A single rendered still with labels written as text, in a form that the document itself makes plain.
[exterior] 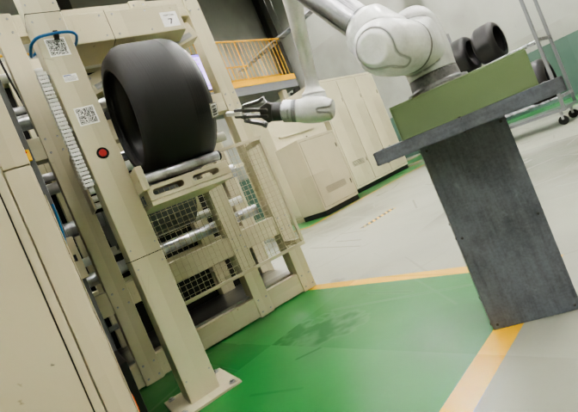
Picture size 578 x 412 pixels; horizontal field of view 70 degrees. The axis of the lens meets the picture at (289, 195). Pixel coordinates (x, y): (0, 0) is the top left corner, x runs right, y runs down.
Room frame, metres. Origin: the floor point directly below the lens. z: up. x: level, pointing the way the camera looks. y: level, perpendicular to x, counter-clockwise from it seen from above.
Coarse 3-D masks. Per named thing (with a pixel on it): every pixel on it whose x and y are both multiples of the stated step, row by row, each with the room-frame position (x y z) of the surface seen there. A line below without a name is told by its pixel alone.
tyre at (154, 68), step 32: (128, 64) 1.58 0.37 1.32; (160, 64) 1.61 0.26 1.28; (192, 64) 1.67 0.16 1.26; (128, 96) 1.60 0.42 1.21; (160, 96) 1.57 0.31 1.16; (192, 96) 1.63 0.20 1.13; (128, 128) 2.06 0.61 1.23; (160, 128) 1.59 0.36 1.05; (192, 128) 1.66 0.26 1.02; (160, 160) 1.67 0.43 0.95
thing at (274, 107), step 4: (264, 104) 1.66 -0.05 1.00; (268, 104) 1.66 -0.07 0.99; (272, 104) 1.65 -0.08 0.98; (276, 104) 1.64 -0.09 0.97; (268, 108) 1.66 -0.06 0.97; (272, 108) 1.64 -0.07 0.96; (276, 108) 1.64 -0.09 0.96; (260, 112) 1.68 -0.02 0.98; (264, 112) 1.67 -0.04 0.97; (268, 112) 1.67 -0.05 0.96; (272, 112) 1.64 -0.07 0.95; (276, 112) 1.64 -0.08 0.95; (268, 116) 1.68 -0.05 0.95; (272, 116) 1.65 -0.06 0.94; (276, 116) 1.65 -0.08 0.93; (268, 120) 1.69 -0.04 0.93; (272, 120) 1.69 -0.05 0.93; (276, 120) 1.67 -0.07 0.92; (280, 120) 1.67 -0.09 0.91
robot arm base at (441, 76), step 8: (456, 64) 1.29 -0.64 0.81; (432, 72) 1.27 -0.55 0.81; (440, 72) 1.26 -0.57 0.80; (448, 72) 1.26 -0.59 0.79; (456, 72) 1.27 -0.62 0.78; (464, 72) 1.22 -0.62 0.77; (416, 80) 1.30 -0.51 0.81; (424, 80) 1.28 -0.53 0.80; (432, 80) 1.27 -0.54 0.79; (440, 80) 1.26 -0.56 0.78; (448, 80) 1.25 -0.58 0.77; (416, 88) 1.31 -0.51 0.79; (424, 88) 1.28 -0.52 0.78; (432, 88) 1.27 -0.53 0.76
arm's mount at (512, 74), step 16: (496, 64) 1.14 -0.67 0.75; (512, 64) 1.13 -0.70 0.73; (528, 64) 1.12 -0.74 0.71; (464, 80) 1.16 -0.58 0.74; (480, 80) 1.15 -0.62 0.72; (496, 80) 1.14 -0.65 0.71; (512, 80) 1.13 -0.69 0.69; (528, 80) 1.12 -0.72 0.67; (416, 96) 1.21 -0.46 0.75; (432, 96) 1.19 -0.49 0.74; (448, 96) 1.18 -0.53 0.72; (464, 96) 1.17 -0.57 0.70; (480, 96) 1.16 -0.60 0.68; (496, 96) 1.15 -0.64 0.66; (400, 112) 1.22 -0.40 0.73; (416, 112) 1.21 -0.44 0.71; (432, 112) 1.20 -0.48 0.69; (448, 112) 1.19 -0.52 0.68; (464, 112) 1.17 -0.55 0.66; (400, 128) 1.23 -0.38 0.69; (416, 128) 1.22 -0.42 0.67; (432, 128) 1.20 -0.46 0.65
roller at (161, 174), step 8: (216, 152) 1.78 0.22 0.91; (192, 160) 1.72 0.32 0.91; (200, 160) 1.74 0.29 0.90; (208, 160) 1.76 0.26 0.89; (216, 160) 1.78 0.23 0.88; (168, 168) 1.67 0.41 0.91; (176, 168) 1.68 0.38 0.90; (184, 168) 1.70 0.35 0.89; (192, 168) 1.72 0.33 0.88; (152, 176) 1.63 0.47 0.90; (160, 176) 1.65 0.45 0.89; (168, 176) 1.67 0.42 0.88
